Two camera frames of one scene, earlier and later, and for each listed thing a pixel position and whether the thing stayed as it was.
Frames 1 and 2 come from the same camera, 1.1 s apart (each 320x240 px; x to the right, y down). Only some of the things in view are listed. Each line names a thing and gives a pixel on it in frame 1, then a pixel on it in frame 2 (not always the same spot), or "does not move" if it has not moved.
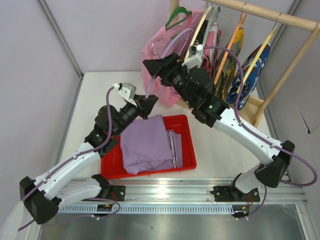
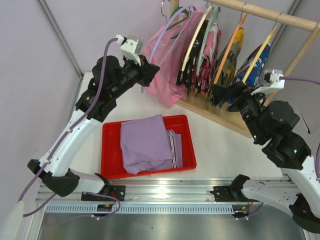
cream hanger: (197, 32) does not move
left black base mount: (113, 192) does not move
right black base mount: (233, 194) does not move
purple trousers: (147, 145) does not move
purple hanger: (171, 38) -> (167, 23)
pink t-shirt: (173, 36) does not move
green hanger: (180, 10) does not move
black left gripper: (140, 107) -> (144, 72)
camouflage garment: (221, 89) does not move
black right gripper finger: (154, 66) -> (220, 93)
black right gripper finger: (171, 58) -> (241, 89)
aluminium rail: (289, 191) does not move
